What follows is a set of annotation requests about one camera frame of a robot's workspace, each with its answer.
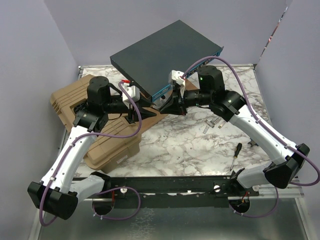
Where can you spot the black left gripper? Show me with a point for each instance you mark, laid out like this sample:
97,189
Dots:
143,114

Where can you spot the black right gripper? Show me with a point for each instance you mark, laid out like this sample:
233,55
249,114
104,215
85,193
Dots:
176,105

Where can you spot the dark grey network switch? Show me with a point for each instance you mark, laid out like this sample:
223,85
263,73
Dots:
148,62

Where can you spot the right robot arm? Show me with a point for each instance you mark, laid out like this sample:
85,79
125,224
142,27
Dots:
285,160

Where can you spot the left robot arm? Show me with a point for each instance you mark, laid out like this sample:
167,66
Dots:
55,195

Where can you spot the tan plastic tool case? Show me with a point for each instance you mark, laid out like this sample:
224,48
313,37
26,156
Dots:
106,153

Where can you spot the silver SFP module on table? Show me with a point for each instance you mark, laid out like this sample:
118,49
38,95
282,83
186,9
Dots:
210,123

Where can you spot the black yellow screwdriver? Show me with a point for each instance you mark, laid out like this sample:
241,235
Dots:
235,156

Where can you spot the silver metal switch stand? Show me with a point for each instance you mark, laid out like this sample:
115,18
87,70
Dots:
162,99

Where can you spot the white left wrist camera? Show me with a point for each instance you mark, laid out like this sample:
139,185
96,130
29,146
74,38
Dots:
132,91

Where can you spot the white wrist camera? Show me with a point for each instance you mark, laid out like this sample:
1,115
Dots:
132,91
175,77

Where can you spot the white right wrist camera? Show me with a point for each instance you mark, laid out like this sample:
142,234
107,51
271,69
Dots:
175,77

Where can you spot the black metal mounting rail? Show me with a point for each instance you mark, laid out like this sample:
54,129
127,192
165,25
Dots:
173,191

